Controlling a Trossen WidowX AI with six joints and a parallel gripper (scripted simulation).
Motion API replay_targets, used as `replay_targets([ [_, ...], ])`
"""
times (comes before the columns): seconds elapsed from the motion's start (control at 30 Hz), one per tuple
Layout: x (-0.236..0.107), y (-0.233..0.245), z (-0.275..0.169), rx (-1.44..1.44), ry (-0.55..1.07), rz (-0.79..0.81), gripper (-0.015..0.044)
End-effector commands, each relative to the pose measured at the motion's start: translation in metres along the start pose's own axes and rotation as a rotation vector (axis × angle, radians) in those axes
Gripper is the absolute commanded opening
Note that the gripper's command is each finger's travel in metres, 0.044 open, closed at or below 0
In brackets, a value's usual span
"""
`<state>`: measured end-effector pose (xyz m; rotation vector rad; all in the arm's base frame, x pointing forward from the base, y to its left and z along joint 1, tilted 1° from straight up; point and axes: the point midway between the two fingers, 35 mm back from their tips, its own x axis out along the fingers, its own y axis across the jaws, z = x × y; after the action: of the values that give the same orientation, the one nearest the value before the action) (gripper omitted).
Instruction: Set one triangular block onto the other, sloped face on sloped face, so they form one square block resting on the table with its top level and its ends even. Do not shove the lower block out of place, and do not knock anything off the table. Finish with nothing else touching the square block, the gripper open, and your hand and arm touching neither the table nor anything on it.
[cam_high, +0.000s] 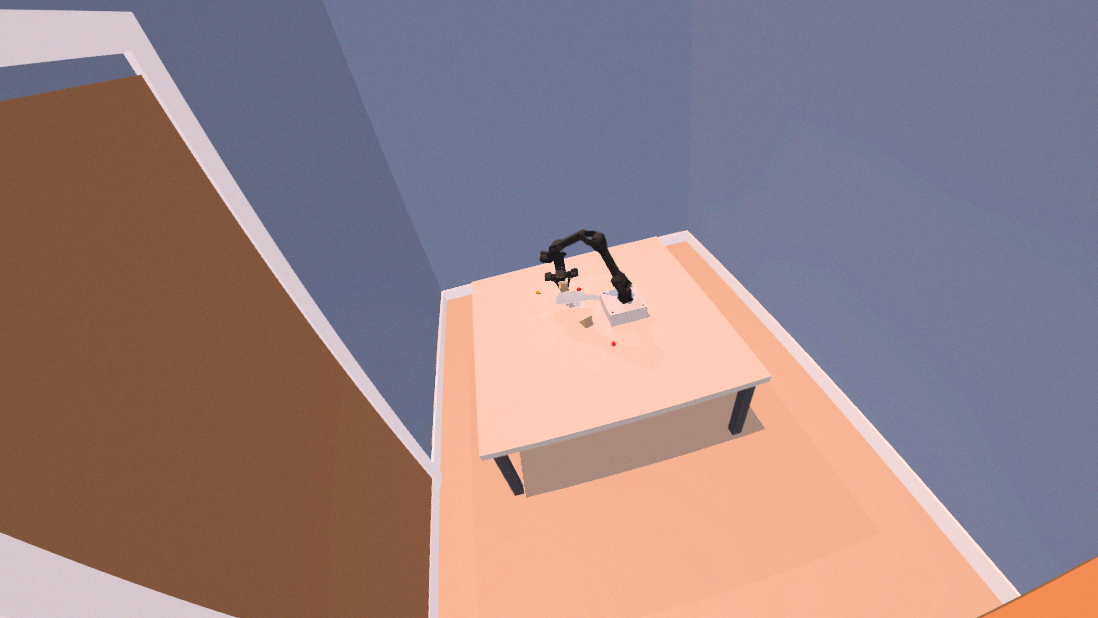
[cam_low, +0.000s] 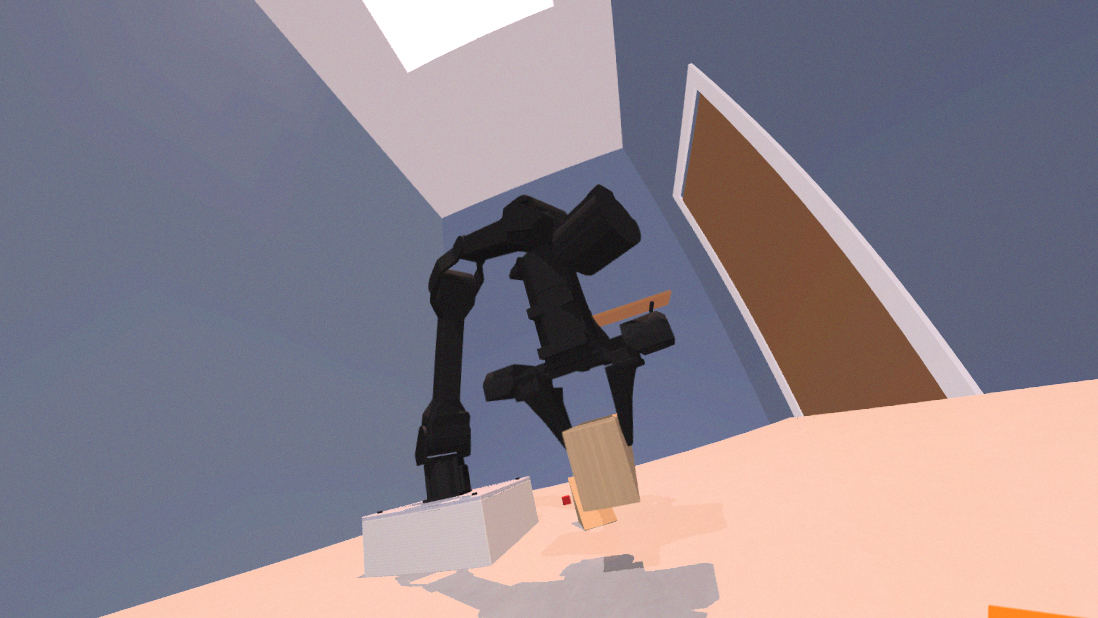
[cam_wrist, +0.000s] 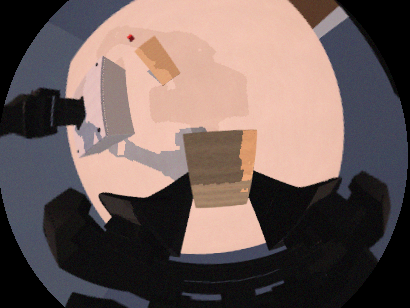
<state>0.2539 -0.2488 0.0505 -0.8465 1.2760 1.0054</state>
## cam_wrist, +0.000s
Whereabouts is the tan wooden block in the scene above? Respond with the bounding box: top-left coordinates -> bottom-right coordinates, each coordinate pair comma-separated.
182,129 -> 257,207

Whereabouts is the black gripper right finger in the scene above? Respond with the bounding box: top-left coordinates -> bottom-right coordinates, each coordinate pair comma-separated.
249,171 -> 342,251

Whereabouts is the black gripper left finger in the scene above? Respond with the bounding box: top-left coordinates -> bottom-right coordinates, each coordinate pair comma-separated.
99,173 -> 193,258

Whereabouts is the tan triangular block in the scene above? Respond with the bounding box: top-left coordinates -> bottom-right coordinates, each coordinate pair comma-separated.
134,37 -> 181,86

